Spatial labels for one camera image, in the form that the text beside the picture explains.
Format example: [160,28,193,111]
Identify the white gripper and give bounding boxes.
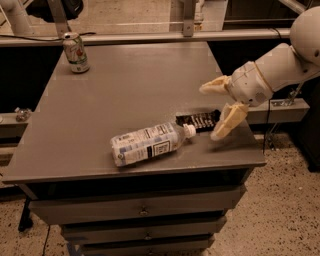
[199,61,273,141]

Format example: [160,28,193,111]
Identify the black rxbar chocolate bar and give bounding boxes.
[176,110,221,133]

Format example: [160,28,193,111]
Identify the clear plastic water bottle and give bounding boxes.
[110,122,196,167]

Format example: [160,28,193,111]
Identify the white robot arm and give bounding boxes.
[199,6,320,141]

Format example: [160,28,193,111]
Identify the top grey drawer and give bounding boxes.
[30,185,245,225]

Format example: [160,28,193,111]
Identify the grey drawer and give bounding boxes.
[30,185,245,225]
[81,235,213,256]
[62,212,226,244]

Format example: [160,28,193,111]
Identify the grey drawer cabinet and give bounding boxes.
[4,43,264,256]

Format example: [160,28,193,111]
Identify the bottom grey drawer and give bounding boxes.
[81,235,213,256]

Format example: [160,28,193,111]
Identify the green white soda can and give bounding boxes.
[63,32,90,73]

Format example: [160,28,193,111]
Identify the black round object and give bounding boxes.
[26,0,84,23]

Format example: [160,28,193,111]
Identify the middle grey drawer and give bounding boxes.
[62,212,226,244]

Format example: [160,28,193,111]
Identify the small crumpled shiny object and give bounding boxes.
[15,107,32,122]

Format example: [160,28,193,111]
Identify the white pipe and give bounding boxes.
[0,0,34,36]

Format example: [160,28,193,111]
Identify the grey metal rail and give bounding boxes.
[0,28,290,47]

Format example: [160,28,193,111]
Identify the black cable on rail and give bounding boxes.
[0,31,98,43]

